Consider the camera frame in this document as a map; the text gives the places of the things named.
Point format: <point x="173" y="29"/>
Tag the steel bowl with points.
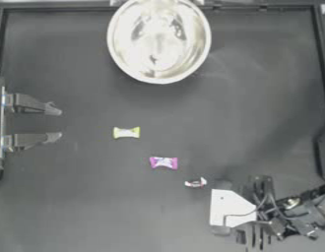
<point x="159" y="42"/>

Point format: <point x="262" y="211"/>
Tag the white candy with red twists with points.
<point x="197" y="183"/>

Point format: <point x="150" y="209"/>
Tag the purple candy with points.
<point x="163" y="162"/>

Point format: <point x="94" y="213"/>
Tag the green candy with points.
<point x="127" y="132"/>

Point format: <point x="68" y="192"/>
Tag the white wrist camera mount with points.
<point x="230" y="206"/>

